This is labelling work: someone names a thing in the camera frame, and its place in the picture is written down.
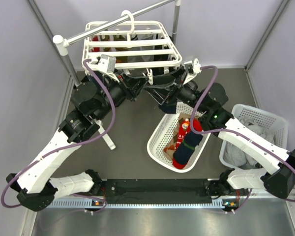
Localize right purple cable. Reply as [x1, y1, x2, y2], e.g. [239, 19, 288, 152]
[189, 65, 295, 213]

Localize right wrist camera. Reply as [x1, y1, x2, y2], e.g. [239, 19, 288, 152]
[183, 58, 201, 75]

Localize red patterned christmas sock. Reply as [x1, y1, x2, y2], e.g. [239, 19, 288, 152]
[176, 118, 190, 149]

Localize silver horizontal rack bar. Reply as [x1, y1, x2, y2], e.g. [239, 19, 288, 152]
[52, 0, 175, 57]

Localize purple cable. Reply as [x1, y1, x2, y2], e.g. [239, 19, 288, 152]
[189, 65, 295, 213]
[0, 58, 117, 216]

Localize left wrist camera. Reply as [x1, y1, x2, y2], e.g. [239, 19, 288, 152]
[96, 54, 117, 73]

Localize olive striped sock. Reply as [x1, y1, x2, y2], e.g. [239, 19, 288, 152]
[113, 35, 128, 63]

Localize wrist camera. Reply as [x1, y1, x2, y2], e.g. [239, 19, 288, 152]
[96, 54, 117, 73]
[183, 58, 201, 75]

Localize red hanging sock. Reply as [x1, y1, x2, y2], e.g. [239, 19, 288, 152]
[92, 35, 103, 53]

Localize white clip sock hanger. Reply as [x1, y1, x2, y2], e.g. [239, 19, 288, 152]
[82, 19, 182, 79]

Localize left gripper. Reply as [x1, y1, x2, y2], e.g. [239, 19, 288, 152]
[94, 69, 149, 121]

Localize far silver rack pole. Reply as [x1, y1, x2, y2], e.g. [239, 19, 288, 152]
[172, 0, 181, 44]

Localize white perforated oval basket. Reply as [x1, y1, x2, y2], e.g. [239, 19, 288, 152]
[147, 102, 210, 173]

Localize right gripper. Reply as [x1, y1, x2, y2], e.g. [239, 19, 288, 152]
[144, 66, 208, 114]

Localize grey clothes in basket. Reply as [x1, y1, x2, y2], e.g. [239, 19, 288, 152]
[224, 117, 275, 169]

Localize argyle beige orange sock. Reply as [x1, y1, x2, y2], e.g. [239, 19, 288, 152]
[163, 113, 190, 160]

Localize navy santa belt sock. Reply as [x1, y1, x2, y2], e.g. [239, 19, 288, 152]
[158, 103, 177, 114]

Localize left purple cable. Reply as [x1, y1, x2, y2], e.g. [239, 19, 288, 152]
[0, 58, 117, 216]

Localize white rack base foot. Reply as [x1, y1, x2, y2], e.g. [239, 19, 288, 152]
[96, 120, 116, 150]

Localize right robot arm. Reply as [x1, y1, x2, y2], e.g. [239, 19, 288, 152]
[120, 68, 295, 200]

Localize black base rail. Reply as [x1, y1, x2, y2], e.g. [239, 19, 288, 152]
[103, 179, 212, 204]

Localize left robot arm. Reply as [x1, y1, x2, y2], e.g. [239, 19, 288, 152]
[6, 71, 148, 212]

